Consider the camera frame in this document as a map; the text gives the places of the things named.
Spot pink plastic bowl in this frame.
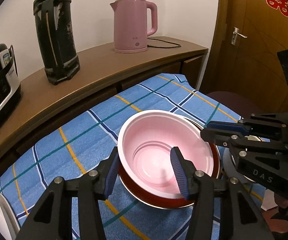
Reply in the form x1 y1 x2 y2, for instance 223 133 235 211
117 110 219 199

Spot person's right hand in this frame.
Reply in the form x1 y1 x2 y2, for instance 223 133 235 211
263 193 288 233

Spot brown right wooden door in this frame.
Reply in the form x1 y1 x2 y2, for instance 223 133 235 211
200 0 288 114

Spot red rimmed bowl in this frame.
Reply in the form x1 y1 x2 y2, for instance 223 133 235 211
118 117 221 210

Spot brown wooden sideboard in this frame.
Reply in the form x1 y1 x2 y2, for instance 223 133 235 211
0 36 209 181

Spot pink electric kettle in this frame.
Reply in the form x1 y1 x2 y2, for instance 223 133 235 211
110 0 158 54

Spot black thermos flask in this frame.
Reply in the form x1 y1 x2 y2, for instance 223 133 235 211
33 0 80 85

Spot silver door handle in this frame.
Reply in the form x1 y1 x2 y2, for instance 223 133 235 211
231 27 247 46

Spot black kettle cable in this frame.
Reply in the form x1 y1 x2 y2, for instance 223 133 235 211
147 37 182 49

